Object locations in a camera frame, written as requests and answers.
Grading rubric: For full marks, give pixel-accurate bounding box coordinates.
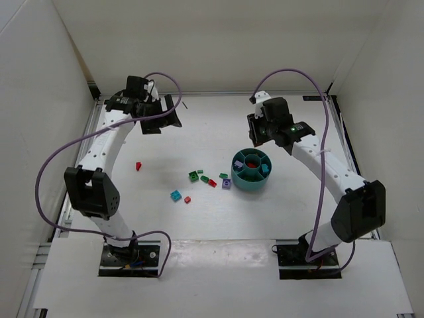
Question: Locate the green sloped square lego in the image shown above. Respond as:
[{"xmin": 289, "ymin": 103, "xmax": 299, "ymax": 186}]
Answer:
[{"xmin": 189, "ymin": 171, "xmax": 199, "ymax": 182}]

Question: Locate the red lego tile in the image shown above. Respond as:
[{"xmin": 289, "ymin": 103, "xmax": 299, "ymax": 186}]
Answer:
[{"xmin": 208, "ymin": 179, "xmax": 217, "ymax": 187}]

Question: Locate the small teal lego brick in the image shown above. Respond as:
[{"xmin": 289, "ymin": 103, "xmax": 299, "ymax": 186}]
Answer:
[{"xmin": 170, "ymin": 190, "xmax": 182, "ymax": 202}]

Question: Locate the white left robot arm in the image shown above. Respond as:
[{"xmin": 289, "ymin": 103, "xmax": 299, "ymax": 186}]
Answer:
[{"xmin": 64, "ymin": 76, "xmax": 182, "ymax": 250}]

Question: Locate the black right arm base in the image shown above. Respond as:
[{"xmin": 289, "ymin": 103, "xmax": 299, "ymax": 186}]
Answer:
[{"xmin": 271, "ymin": 240, "xmax": 342, "ymax": 280}]

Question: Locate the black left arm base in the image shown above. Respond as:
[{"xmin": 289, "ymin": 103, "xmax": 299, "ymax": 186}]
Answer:
[{"xmin": 97, "ymin": 240, "xmax": 161, "ymax": 278}]

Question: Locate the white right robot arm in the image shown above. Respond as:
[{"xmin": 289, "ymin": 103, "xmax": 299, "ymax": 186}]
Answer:
[{"xmin": 247, "ymin": 91, "xmax": 386, "ymax": 262}]

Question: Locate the teal round divided container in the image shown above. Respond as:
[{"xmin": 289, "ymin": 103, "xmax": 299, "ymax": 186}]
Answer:
[{"xmin": 231, "ymin": 148, "xmax": 272, "ymax": 191}]

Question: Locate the blue right corner label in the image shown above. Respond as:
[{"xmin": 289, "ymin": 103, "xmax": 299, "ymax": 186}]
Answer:
[{"xmin": 302, "ymin": 95, "xmax": 322, "ymax": 101}]

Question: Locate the lavender inverted square lego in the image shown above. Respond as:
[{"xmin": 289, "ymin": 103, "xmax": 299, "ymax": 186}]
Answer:
[{"xmin": 222, "ymin": 178, "xmax": 232, "ymax": 189}]

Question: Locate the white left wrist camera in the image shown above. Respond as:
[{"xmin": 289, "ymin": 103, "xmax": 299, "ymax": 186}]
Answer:
[{"xmin": 145, "ymin": 80, "xmax": 160, "ymax": 103}]

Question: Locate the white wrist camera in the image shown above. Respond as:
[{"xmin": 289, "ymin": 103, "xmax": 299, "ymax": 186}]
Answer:
[
  {"xmin": 249, "ymin": 91, "xmax": 271, "ymax": 118},
  {"xmin": 145, "ymin": 80, "xmax": 160, "ymax": 103}
]

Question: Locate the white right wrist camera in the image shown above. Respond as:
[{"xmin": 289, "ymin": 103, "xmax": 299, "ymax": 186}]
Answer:
[{"xmin": 249, "ymin": 91, "xmax": 271, "ymax": 118}]

